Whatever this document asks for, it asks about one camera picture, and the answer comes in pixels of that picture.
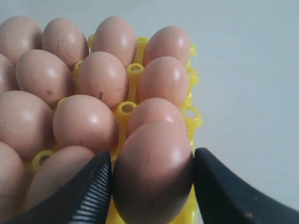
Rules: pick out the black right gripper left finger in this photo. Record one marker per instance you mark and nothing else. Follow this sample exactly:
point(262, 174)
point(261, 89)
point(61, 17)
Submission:
point(85, 199)

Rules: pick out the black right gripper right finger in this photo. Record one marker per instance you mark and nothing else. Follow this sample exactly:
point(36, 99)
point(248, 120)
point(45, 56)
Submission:
point(225, 198)

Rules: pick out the yellow plastic egg tray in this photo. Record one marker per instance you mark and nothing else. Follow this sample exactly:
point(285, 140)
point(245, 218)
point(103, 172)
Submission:
point(189, 213)

